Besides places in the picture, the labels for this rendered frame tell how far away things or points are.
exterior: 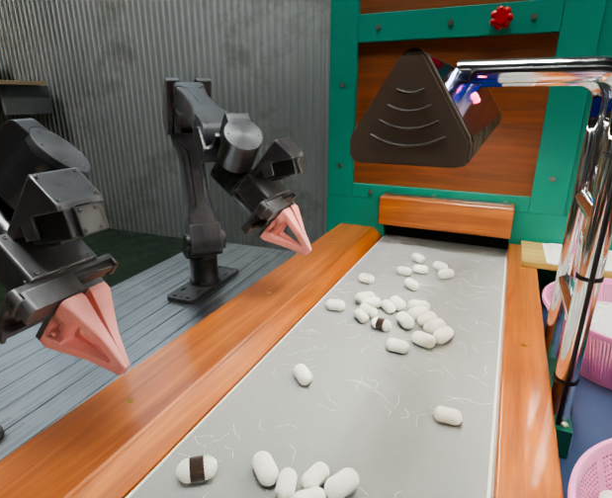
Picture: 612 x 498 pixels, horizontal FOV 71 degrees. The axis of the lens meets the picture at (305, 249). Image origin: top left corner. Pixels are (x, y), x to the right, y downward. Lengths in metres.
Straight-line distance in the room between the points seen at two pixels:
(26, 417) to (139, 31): 3.23
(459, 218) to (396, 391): 0.57
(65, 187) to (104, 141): 3.64
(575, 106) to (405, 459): 0.81
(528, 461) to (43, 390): 0.65
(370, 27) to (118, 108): 2.98
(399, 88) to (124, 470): 0.41
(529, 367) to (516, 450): 0.16
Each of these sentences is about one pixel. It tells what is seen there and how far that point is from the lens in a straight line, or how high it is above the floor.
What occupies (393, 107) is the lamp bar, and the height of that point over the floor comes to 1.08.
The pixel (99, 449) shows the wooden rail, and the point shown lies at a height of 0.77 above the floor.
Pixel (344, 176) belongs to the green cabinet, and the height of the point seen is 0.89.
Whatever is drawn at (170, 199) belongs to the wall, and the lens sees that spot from 3.68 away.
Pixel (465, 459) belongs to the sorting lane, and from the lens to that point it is 0.51.
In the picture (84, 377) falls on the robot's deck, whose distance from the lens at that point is 0.79.
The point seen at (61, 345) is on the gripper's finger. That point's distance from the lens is 0.45.
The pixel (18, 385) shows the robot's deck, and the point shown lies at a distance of 0.82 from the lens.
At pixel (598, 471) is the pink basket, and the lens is 0.54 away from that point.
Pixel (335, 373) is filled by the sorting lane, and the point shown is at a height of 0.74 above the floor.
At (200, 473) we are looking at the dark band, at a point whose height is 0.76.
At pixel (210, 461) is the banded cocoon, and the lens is 0.46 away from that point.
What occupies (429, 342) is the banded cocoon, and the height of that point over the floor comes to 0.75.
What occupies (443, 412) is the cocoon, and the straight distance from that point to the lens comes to 0.53.
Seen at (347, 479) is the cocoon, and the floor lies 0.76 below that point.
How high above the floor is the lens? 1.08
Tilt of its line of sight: 19 degrees down
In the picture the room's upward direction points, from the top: straight up
